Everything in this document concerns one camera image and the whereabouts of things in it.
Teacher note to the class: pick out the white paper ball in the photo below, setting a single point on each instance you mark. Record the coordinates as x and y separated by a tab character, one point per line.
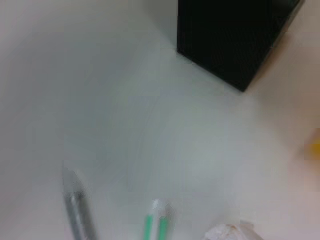
232	231

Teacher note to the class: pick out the yellow plastic storage bin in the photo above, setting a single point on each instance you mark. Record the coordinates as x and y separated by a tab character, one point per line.
313	147

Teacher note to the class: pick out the black mesh pen holder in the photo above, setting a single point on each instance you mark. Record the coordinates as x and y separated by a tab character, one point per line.
232	37

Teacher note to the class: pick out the grey glitter pen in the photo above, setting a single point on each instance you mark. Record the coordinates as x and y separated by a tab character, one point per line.
80	212

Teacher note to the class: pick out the mint green pen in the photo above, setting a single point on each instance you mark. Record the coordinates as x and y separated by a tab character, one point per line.
162	225

